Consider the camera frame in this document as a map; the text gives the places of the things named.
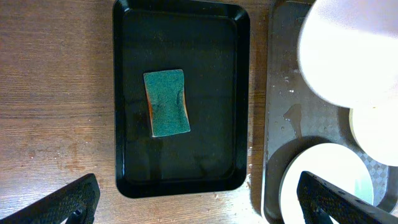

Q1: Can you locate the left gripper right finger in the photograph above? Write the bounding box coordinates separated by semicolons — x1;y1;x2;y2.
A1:
297;171;397;224

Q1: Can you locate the brown serving tray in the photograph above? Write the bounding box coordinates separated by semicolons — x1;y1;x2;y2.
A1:
261;1;397;223

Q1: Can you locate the black rectangular tray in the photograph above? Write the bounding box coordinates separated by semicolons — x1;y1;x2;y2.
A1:
113;1;250;198

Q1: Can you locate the white plate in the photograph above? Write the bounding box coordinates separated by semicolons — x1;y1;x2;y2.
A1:
349;101;397;167
297;0;397;108

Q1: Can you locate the pale blue plate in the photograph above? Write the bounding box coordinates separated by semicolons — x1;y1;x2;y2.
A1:
279;143;374;224

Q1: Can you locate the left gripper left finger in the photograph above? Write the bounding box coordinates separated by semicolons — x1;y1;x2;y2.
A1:
1;174;100;224

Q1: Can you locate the green and yellow sponge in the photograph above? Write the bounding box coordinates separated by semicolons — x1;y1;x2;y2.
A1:
143;69;190;138

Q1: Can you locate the white plate top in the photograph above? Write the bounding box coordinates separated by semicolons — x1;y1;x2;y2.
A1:
297;0;397;108

